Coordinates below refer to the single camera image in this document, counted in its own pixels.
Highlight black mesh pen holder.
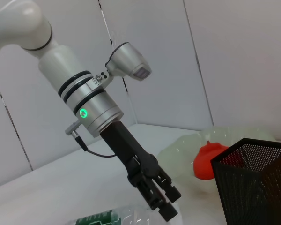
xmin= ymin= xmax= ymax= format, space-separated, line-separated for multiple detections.
xmin=210 ymin=137 xmax=281 ymax=225

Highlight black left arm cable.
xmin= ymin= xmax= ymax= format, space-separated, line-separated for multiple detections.
xmin=76 ymin=136 xmax=119 ymax=158

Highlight pale green glass fruit plate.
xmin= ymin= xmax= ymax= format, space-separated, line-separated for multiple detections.
xmin=158 ymin=125 xmax=277 ymax=195

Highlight clear green-label water bottle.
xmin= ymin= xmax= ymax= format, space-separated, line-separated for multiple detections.
xmin=67 ymin=203 xmax=183 ymax=225

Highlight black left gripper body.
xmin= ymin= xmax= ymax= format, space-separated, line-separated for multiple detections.
xmin=99 ymin=120 xmax=160 ymax=188

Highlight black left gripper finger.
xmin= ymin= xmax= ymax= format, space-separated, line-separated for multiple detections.
xmin=135 ymin=178 xmax=178 ymax=222
xmin=152 ymin=167 xmax=181 ymax=203

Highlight orange fruit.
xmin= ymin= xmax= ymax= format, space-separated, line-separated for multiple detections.
xmin=193 ymin=140 xmax=230 ymax=180

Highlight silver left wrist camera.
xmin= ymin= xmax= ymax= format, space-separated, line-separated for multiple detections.
xmin=104 ymin=42 xmax=153 ymax=82

